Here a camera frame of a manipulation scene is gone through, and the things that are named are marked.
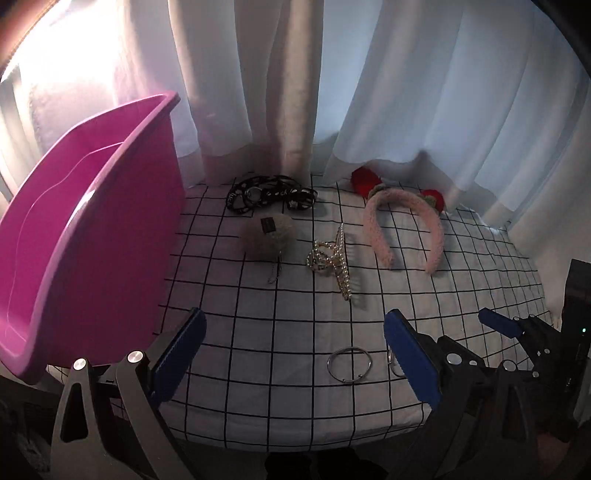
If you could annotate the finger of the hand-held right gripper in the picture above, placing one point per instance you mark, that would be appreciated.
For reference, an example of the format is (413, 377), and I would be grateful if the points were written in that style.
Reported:
(501, 321)

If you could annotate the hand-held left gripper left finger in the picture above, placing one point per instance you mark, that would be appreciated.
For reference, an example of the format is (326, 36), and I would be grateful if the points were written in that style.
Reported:
(178, 355)

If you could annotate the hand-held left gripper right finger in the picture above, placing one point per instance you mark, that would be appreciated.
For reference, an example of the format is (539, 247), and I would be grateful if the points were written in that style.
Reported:
(413, 364)

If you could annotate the pink fluffy headband red pompoms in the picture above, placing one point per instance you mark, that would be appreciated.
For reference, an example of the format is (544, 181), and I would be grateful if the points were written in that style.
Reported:
(431, 230)

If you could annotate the pearl hair claw clip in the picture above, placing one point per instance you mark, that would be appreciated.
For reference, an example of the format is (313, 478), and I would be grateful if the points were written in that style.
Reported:
(339, 265)

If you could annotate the pink plastic basin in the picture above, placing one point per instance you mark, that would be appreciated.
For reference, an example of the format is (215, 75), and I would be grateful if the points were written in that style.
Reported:
(92, 258)

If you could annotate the small silver hoop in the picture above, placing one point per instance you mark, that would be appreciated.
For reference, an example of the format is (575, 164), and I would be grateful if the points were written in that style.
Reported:
(392, 364)

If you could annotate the silver bangle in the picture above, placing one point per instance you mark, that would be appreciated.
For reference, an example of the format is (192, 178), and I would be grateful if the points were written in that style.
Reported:
(334, 369)

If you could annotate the white curtain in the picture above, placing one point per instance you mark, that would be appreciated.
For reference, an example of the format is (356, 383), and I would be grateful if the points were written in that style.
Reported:
(92, 60)
(452, 83)

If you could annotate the beige curtain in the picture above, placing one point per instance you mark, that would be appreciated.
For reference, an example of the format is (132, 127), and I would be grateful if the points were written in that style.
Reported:
(272, 92)

